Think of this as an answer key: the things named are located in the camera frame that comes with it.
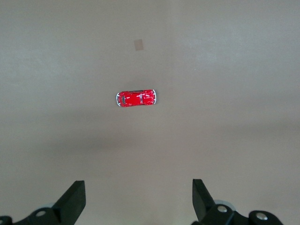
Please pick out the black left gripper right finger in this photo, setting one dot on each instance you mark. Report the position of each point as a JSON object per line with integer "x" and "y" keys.
{"x": 204, "y": 206}

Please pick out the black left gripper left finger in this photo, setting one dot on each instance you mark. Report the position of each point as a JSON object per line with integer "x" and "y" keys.
{"x": 68, "y": 206}

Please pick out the square brown tape patch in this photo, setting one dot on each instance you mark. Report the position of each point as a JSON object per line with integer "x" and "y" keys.
{"x": 139, "y": 45}

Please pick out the red beetle toy car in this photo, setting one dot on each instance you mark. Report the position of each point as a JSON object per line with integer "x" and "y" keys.
{"x": 134, "y": 98}

